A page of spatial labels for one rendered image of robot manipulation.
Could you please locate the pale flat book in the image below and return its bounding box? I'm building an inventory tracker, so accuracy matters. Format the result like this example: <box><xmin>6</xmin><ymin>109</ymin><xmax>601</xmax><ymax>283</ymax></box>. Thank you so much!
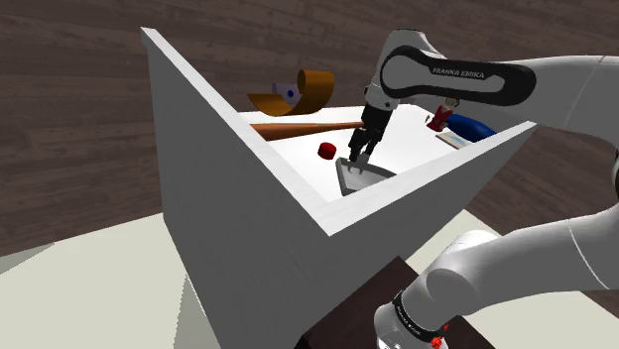
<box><xmin>434</xmin><ymin>131</ymin><xmax>469</xmax><ymax>150</ymax></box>

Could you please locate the white walled furniture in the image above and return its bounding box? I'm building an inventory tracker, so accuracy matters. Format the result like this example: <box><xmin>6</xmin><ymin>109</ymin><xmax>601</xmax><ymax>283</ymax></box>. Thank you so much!
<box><xmin>140</xmin><ymin>26</ymin><xmax>539</xmax><ymax>349</ymax></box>

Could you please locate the brown wooden bat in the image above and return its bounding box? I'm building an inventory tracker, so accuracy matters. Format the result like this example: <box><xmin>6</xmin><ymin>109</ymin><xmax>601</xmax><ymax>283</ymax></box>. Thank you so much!
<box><xmin>249</xmin><ymin>120</ymin><xmax>365</xmax><ymax>143</ymax></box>

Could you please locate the grey triangular tray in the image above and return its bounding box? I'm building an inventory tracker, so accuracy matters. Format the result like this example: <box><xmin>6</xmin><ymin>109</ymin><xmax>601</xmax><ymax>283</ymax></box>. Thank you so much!
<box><xmin>334</xmin><ymin>155</ymin><xmax>398</xmax><ymax>197</ymax></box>

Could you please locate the red figure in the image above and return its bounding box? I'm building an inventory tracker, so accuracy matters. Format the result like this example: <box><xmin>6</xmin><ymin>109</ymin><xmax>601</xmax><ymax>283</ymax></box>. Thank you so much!
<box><xmin>426</xmin><ymin>96</ymin><xmax>461</xmax><ymax>133</ymax></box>

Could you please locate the white item with blue dot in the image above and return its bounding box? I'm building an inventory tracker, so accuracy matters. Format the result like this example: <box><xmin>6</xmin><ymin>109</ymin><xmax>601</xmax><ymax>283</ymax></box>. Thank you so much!
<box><xmin>271</xmin><ymin>81</ymin><xmax>304</xmax><ymax>106</ymax></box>

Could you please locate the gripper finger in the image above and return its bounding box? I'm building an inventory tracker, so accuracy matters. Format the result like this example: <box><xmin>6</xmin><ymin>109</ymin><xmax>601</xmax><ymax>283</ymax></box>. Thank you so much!
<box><xmin>347</xmin><ymin>131</ymin><xmax>367</xmax><ymax>164</ymax></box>
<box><xmin>358</xmin><ymin>139</ymin><xmax>384</xmax><ymax>169</ymax></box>

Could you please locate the dark robot stand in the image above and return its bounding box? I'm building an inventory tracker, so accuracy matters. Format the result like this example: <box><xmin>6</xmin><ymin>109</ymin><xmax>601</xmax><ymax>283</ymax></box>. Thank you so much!
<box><xmin>294</xmin><ymin>256</ymin><xmax>495</xmax><ymax>349</ymax></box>

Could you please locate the small red cylinder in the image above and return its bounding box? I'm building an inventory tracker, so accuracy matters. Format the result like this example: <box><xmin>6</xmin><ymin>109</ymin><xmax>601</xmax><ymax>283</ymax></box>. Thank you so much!
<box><xmin>316</xmin><ymin>141</ymin><xmax>338</xmax><ymax>161</ymax></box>

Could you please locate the orange curved shell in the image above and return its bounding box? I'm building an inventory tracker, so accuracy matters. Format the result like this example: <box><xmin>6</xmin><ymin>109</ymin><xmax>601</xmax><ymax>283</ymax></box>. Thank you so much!
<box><xmin>246</xmin><ymin>68</ymin><xmax>336</xmax><ymax>118</ymax></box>

